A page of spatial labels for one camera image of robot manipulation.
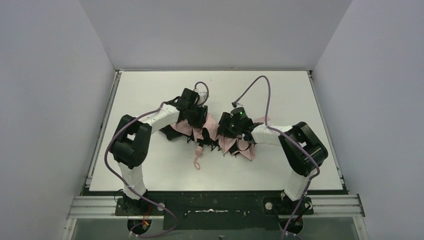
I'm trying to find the pink and black folding umbrella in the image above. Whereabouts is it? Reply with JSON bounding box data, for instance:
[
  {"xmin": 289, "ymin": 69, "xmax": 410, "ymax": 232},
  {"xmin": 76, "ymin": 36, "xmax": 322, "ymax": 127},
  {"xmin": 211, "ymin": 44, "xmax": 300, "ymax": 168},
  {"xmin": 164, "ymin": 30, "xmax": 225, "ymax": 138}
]
[{"xmin": 160, "ymin": 114, "xmax": 256, "ymax": 170}]

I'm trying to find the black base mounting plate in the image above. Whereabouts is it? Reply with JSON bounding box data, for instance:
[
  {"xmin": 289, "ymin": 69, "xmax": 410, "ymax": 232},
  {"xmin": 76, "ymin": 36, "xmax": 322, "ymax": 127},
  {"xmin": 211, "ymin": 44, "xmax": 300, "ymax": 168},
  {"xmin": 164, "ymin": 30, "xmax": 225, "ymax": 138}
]
[{"xmin": 114, "ymin": 190, "xmax": 314, "ymax": 233}]

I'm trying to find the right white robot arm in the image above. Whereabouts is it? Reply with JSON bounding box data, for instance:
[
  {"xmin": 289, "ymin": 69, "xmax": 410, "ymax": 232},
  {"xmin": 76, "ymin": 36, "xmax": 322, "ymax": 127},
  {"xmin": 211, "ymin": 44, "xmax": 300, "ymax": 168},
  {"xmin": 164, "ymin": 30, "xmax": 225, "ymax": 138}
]
[{"xmin": 217, "ymin": 107, "xmax": 329, "ymax": 202}]

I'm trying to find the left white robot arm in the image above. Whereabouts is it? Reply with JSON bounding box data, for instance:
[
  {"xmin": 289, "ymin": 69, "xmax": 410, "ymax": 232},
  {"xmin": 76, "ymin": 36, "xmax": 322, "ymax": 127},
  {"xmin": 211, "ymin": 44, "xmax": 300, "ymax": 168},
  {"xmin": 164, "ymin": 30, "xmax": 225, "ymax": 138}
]
[{"xmin": 105, "ymin": 88, "xmax": 209, "ymax": 201}]

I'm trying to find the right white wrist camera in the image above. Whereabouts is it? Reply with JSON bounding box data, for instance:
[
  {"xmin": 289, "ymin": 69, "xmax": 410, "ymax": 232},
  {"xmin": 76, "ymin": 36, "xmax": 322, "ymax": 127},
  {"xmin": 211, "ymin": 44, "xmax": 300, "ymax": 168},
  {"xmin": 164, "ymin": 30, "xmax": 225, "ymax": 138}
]
[{"xmin": 231, "ymin": 101, "xmax": 244, "ymax": 109}]

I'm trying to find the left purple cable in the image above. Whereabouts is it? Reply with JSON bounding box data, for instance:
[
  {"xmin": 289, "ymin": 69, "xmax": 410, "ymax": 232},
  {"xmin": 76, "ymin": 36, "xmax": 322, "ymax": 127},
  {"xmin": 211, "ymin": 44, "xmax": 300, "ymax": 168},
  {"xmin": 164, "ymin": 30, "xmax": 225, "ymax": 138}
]
[{"xmin": 104, "ymin": 81, "xmax": 210, "ymax": 239}]

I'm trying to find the purple cable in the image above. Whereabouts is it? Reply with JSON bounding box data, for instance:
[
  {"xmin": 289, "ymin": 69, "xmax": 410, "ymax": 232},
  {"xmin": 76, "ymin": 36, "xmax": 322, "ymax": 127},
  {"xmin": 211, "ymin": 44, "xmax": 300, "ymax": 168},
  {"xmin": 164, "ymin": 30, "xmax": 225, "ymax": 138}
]
[
  {"xmin": 104, "ymin": 81, "xmax": 210, "ymax": 239},
  {"xmin": 232, "ymin": 75, "xmax": 322, "ymax": 240}
]

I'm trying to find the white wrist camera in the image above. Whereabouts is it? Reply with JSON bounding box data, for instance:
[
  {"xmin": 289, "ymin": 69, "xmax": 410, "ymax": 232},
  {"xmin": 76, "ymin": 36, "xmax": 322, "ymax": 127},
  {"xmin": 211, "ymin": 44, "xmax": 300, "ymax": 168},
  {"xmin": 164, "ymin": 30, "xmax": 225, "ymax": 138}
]
[
  {"xmin": 197, "ymin": 91, "xmax": 209, "ymax": 106},
  {"xmin": 231, "ymin": 101, "xmax": 244, "ymax": 109}
]

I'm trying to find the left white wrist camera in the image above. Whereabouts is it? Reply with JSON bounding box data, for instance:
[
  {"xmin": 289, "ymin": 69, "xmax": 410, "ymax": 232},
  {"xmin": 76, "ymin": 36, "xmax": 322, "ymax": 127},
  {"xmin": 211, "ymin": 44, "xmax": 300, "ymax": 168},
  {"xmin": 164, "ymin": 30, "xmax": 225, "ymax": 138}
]
[{"xmin": 197, "ymin": 91, "xmax": 209, "ymax": 106}]

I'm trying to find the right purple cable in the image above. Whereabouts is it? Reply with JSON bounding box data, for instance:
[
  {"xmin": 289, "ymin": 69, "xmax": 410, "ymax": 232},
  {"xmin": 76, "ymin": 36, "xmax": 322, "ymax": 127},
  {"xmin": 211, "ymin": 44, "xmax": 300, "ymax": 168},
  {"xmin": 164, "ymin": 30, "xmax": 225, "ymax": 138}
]
[{"xmin": 232, "ymin": 75, "xmax": 322, "ymax": 240}]

